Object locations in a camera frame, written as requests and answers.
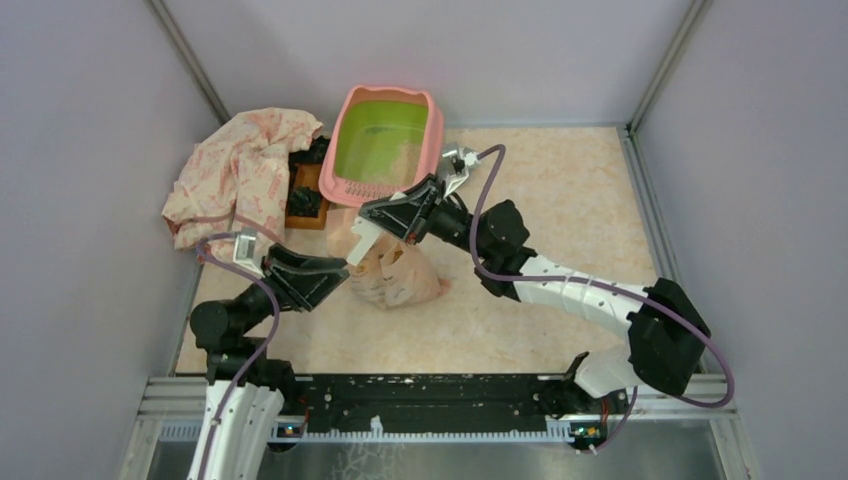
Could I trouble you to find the white bag sealing clip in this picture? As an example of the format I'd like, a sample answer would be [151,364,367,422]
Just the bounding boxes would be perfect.
[346,216,383,266]

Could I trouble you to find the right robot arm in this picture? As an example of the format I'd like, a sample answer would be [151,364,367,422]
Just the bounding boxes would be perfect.
[349,175,710,412]

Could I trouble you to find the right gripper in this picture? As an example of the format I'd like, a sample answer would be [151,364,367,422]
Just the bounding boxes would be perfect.
[360,174,492,260]

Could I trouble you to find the beige litter pellets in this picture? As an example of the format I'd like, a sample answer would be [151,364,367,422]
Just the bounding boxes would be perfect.
[371,142,421,186]

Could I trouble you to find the pink cat litter bag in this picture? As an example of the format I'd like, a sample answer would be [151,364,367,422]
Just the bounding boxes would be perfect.
[326,208,451,309]

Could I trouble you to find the pink and green litter box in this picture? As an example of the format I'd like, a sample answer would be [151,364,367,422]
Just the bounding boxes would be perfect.
[319,85,444,207]

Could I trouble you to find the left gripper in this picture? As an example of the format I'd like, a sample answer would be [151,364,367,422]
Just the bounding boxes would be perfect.
[236,241,350,336]

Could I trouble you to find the pink floral cloth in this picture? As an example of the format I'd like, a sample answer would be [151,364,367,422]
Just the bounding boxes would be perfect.
[161,107,323,255]

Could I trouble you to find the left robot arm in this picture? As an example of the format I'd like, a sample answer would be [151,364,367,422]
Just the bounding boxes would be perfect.
[188,242,349,479]

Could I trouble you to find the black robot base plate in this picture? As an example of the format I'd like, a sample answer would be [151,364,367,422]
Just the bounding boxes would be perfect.
[272,374,629,438]

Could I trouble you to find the orange wooden tray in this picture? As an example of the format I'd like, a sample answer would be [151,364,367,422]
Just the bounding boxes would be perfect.
[285,136,330,230]

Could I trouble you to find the dark plant in tray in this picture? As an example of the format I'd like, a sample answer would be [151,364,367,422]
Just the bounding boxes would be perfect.
[286,186,327,219]
[289,136,331,168]

